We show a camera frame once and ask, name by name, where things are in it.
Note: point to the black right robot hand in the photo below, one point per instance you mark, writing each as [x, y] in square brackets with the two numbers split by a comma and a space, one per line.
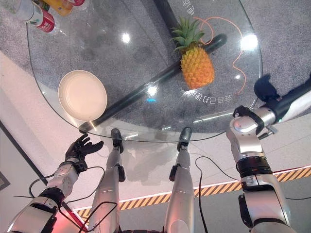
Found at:
[283, 102]

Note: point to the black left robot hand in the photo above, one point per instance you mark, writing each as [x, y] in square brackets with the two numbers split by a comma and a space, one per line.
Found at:
[81, 149]

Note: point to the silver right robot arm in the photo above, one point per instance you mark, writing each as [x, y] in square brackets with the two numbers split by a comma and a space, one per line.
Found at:
[257, 174]

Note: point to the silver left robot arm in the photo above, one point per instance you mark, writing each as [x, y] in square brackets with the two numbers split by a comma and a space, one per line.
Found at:
[57, 180]

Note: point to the cream round plate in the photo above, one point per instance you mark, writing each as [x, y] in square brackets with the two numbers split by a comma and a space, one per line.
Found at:
[82, 94]

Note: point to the silver left robot leg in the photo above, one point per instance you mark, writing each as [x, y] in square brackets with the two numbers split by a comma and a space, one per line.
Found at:
[109, 184]

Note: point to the silver robot leg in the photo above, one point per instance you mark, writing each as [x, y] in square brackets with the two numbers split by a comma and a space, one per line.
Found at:
[181, 189]
[109, 184]

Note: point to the yellow pineapple with green crown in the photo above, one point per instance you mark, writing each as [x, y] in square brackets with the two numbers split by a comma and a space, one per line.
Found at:
[197, 68]

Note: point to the silver right robot leg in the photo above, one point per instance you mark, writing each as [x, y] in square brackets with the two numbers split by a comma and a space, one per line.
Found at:
[181, 189]

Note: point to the yellow black hazard tape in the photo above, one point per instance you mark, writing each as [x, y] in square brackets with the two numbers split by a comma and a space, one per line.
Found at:
[218, 188]

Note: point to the clear bottle with red label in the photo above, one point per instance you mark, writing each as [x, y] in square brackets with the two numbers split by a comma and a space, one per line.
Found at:
[47, 23]

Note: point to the yellow bottle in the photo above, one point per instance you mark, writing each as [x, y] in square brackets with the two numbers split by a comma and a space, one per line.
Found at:
[59, 6]

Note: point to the clear bottle with white label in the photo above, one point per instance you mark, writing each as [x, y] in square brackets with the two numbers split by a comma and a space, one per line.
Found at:
[25, 9]

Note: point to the black tubular table frame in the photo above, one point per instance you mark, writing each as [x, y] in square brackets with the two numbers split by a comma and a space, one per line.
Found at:
[136, 93]

